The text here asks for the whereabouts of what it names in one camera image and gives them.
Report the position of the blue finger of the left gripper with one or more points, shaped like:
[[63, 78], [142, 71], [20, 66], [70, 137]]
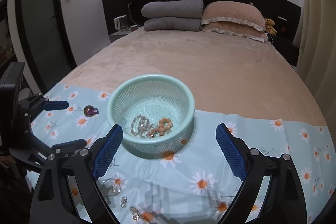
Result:
[[41, 106], [63, 149]]

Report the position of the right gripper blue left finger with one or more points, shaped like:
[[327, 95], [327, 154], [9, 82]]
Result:
[[52, 200]]

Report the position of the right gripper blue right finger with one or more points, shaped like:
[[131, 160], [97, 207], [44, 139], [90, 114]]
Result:
[[284, 201]]

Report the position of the crystal ring earring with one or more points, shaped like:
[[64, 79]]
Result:
[[123, 202]]

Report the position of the gold clip earring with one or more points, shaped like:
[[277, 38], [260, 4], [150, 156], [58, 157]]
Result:
[[135, 214]]

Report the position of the person's left hand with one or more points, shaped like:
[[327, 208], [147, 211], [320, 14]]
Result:
[[6, 161]]

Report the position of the iridescent purple pendant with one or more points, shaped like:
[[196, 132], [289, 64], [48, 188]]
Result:
[[90, 111]]

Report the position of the daisy print blue cloth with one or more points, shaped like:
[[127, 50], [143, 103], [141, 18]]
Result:
[[196, 183]]

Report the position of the bedside table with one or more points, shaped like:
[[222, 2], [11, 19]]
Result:
[[120, 34]]

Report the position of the mint green plastic basket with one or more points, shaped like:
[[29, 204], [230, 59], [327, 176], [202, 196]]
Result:
[[156, 113]]

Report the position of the dark glass door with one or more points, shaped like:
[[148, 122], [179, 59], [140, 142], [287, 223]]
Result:
[[44, 41]]

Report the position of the beige bed cover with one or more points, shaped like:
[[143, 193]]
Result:
[[226, 74]]

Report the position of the lower grey folded blanket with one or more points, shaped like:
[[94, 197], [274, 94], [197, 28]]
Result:
[[173, 23]]

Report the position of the grey folded blanket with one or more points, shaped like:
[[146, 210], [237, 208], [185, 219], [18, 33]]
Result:
[[173, 23], [178, 9]]

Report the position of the cream window curtain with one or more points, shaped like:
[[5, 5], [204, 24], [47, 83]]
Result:
[[316, 63]]

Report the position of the upper grey folded blanket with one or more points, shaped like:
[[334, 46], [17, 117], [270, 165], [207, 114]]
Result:
[[178, 9]]

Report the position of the lower pink frilled pillow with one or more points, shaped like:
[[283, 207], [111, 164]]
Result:
[[234, 29]]

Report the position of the pink frilled pillow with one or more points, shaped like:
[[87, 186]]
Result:
[[233, 12], [234, 29]]

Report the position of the brown teddy bear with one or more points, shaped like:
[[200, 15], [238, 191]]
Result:
[[269, 27]]

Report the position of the black bed headboard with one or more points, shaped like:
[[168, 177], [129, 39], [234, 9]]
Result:
[[285, 14]]

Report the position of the upper pink frilled pillow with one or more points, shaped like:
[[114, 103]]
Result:
[[233, 12]]

